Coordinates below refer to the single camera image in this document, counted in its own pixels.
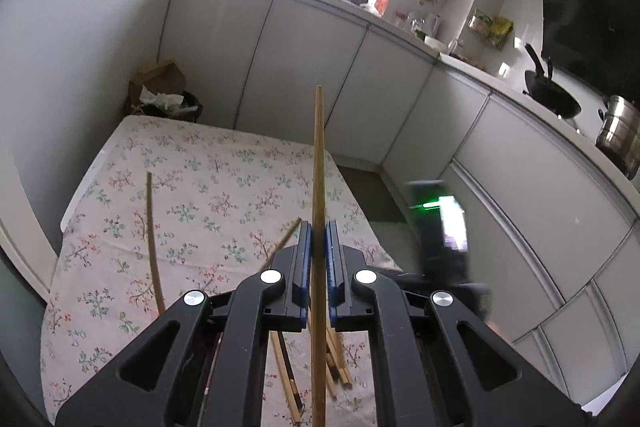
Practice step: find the bunch of wooden chopsticks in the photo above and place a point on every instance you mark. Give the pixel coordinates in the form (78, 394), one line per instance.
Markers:
(341, 359)

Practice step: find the black range hood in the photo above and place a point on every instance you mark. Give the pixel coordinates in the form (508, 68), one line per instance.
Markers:
(585, 17)

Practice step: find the hanging snack packets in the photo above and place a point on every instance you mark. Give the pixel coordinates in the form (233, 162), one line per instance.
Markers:
(492, 29)

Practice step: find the black wok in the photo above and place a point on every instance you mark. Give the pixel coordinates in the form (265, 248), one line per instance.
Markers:
(552, 94)

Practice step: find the curved bamboo chopstick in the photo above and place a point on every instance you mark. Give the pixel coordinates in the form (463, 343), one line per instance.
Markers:
(150, 217)

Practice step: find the floral tablecloth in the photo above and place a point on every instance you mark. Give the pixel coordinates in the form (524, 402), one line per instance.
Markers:
(200, 187)

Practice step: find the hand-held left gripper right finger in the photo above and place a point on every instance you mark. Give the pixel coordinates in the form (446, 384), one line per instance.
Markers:
(332, 257)

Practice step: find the thin bamboo chopstick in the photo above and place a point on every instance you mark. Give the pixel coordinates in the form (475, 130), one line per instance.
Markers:
(285, 239)

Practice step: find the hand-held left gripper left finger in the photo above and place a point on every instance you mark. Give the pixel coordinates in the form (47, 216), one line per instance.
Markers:
(305, 257)

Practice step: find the steel stock pot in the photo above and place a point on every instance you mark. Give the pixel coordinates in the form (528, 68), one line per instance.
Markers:
(617, 132)

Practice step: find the straight bamboo chopstick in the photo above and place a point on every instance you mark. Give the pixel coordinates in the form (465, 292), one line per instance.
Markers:
(318, 157)

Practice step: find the dark floor mat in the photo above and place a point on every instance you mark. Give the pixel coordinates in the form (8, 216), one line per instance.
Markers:
(370, 194)

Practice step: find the white bowl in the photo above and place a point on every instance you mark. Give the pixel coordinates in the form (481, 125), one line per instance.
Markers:
(434, 44)

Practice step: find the white kitchen cabinets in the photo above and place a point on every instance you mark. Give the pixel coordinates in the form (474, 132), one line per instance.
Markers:
(400, 97)

